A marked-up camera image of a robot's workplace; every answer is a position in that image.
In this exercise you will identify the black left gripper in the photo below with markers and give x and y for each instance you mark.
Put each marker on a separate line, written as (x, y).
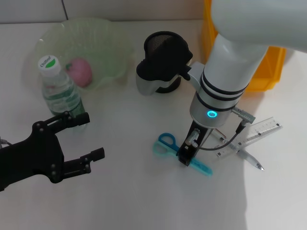
(31, 158)

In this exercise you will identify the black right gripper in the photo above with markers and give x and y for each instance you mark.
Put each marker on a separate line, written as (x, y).
(196, 136)

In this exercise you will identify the blue and teal scissors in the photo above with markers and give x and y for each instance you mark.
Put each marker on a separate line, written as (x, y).
(165, 148)

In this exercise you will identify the clear green-label water bottle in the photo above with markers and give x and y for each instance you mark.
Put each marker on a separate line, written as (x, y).
(60, 95)

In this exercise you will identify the pink peach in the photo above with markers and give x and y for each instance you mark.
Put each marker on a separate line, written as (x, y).
(81, 72)

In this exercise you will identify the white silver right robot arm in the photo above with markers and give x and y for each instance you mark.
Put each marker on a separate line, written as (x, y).
(227, 60)

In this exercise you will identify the clear ballpoint pen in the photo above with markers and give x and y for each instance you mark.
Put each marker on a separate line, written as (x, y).
(249, 158)

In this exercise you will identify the transparent plastic ruler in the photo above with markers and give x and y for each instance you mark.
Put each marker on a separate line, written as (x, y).
(263, 129)

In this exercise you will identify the translucent green fruit plate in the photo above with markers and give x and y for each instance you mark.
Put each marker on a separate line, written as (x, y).
(100, 40)

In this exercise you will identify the black mesh pen holder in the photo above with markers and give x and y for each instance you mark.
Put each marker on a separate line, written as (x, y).
(156, 43)

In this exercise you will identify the yellow plastic bin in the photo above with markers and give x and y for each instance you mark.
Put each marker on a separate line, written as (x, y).
(268, 72)

